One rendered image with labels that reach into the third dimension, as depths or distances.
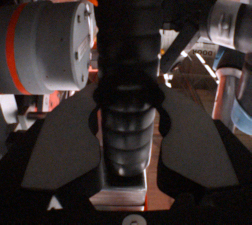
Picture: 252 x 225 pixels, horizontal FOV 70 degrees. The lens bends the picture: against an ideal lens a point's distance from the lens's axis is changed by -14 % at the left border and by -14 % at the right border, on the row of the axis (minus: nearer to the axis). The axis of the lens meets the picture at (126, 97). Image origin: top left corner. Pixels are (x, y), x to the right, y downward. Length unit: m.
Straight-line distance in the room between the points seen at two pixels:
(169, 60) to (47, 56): 0.21
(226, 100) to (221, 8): 0.42
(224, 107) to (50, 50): 0.55
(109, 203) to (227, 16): 0.27
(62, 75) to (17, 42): 0.07
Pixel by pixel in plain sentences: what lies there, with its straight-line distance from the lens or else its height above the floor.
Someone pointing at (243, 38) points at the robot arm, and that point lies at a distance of 0.30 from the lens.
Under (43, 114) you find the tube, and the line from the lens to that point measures 0.41.
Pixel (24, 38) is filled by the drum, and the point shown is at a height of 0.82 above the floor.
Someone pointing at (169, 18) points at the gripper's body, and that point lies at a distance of 0.35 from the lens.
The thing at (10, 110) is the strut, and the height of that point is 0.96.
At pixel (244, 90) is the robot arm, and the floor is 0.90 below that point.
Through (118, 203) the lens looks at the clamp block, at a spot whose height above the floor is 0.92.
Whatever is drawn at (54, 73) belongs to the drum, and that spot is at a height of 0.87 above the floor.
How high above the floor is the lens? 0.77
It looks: 30 degrees up
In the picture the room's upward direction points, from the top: 179 degrees counter-clockwise
